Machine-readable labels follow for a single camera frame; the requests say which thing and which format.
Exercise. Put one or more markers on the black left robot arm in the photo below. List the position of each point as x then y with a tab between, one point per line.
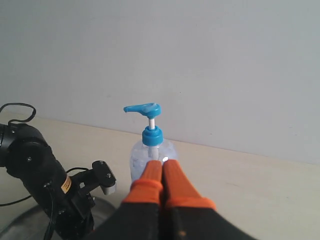
27	156

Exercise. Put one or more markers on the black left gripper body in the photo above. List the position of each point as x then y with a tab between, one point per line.
69	212

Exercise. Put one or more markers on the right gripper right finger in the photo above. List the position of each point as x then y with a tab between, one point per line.
192	216

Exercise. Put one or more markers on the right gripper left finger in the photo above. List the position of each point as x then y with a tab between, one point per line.
137	217

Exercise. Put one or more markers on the round steel plate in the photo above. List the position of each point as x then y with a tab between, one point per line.
32	224

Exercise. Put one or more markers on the blue pump lotion bottle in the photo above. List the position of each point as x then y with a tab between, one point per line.
153	145

